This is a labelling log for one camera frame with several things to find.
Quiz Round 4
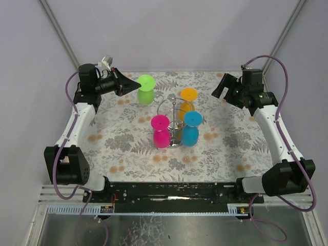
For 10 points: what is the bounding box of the green plastic wine glass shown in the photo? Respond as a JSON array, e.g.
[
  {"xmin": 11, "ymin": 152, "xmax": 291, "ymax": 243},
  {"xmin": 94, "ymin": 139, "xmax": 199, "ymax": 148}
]
[{"xmin": 137, "ymin": 74, "xmax": 155, "ymax": 105}]

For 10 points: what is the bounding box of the orange plastic wine glass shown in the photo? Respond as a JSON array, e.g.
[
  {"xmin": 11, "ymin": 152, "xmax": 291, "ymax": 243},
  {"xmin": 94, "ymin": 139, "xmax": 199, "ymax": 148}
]
[{"xmin": 178, "ymin": 88, "xmax": 198, "ymax": 121}]

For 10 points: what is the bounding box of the pink plastic wine glass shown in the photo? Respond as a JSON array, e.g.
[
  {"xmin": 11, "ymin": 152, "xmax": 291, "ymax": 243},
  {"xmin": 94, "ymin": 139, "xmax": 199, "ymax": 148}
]
[{"xmin": 151, "ymin": 115, "xmax": 171, "ymax": 148}]

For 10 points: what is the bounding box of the blue plastic wine glass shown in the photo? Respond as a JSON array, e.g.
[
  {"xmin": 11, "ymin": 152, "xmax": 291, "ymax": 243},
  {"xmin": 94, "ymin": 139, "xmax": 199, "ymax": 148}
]
[{"xmin": 181, "ymin": 111, "xmax": 202, "ymax": 147}]

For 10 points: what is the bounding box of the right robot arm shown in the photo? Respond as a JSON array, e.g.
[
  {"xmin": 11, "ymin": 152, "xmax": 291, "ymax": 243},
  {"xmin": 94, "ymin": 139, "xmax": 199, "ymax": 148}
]
[{"xmin": 212, "ymin": 69, "xmax": 315, "ymax": 196}]

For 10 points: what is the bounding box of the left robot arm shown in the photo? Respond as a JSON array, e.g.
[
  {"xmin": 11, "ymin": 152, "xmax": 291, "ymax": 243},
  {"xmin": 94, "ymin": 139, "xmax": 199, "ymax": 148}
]
[{"xmin": 44, "ymin": 64, "xmax": 141, "ymax": 191}]

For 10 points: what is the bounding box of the chrome wine glass rack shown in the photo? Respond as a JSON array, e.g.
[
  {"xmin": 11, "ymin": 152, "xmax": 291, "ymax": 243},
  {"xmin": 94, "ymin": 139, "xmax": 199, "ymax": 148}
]
[{"xmin": 154, "ymin": 93, "xmax": 195, "ymax": 149}]

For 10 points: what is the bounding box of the floral patterned table mat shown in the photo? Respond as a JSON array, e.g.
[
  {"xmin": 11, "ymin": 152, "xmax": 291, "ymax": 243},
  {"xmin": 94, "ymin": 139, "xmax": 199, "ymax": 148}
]
[{"xmin": 62, "ymin": 72, "xmax": 272, "ymax": 182}]

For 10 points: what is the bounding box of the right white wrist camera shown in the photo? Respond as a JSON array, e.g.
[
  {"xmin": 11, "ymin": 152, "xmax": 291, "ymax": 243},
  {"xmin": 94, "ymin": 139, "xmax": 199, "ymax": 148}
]
[{"xmin": 241, "ymin": 64, "xmax": 252, "ymax": 71}]

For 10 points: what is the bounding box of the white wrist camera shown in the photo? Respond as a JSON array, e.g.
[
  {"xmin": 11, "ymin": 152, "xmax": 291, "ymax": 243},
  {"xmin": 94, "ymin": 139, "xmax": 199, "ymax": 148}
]
[
  {"xmin": 101, "ymin": 55, "xmax": 113, "ymax": 70},
  {"xmin": 241, "ymin": 64, "xmax": 252, "ymax": 71}
]

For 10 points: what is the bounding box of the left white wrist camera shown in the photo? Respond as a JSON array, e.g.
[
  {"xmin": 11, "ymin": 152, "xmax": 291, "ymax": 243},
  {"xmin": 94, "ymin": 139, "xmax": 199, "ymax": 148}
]
[{"xmin": 101, "ymin": 55, "xmax": 113, "ymax": 70}]

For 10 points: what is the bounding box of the left aluminium frame post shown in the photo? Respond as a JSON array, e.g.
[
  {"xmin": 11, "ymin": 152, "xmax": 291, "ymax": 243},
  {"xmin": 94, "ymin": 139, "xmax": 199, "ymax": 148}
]
[{"xmin": 37, "ymin": 0, "xmax": 80, "ymax": 70}]

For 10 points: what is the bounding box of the aluminium frame post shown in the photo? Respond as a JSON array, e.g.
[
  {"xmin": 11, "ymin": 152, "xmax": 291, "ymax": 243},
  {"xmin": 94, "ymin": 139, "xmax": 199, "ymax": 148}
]
[
  {"xmin": 263, "ymin": 0, "xmax": 307, "ymax": 75},
  {"xmin": 37, "ymin": 0, "xmax": 80, "ymax": 70}
]

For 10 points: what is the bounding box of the right aluminium frame post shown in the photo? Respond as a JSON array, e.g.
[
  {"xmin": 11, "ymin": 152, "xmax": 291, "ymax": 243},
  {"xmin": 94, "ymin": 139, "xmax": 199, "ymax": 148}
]
[{"xmin": 263, "ymin": 0, "xmax": 307, "ymax": 75}]

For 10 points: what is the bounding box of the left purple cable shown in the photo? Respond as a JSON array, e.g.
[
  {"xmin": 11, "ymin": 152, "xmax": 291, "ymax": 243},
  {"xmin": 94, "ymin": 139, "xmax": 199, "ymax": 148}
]
[{"xmin": 51, "ymin": 63, "xmax": 109, "ymax": 246}]

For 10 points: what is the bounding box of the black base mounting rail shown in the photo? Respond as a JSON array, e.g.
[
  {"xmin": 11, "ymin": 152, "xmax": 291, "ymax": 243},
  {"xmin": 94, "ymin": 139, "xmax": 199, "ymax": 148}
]
[{"xmin": 83, "ymin": 180, "xmax": 254, "ymax": 214}]

